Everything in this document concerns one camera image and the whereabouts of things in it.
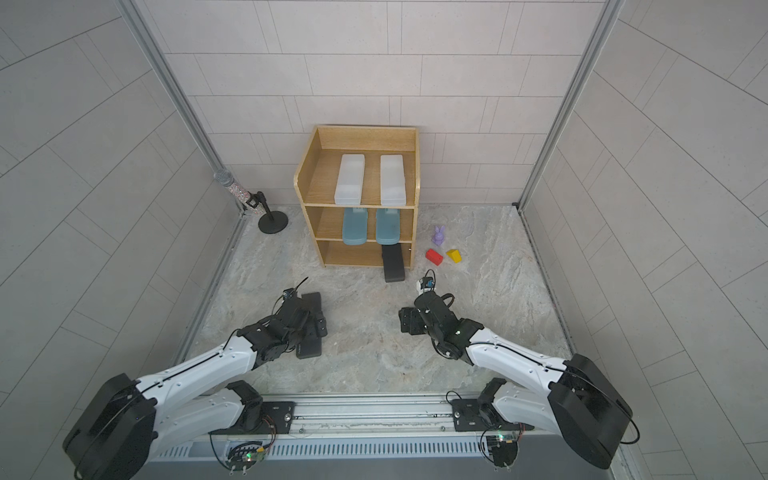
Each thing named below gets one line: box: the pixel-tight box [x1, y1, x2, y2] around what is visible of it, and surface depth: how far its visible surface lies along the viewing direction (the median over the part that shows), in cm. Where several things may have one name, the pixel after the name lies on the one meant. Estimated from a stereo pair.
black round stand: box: [246, 190, 289, 234], surface depth 111 cm
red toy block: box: [425, 248, 444, 266], surface depth 103 cm
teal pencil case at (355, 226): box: [342, 207, 368, 246], surface depth 91 cm
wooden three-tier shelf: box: [294, 126, 420, 270], surface depth 89 cm
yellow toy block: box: [446, 249, 463, 263], surface depth 104 cm
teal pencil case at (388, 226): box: [376, 208, 400, 245], surface depth 91 cm
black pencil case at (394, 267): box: [382, 243, 405, 283], surface depth 98 cm
